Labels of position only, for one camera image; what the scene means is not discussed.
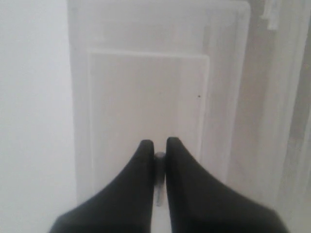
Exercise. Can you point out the clear drawer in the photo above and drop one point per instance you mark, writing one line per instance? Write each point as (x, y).
(151, 69)

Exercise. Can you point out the white plastic drawer cabinet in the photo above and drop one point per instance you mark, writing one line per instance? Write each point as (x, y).
(270, 160)

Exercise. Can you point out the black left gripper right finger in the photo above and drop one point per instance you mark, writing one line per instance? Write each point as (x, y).
(199, 203)

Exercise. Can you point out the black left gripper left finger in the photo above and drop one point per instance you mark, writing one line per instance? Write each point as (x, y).
(123, 206)

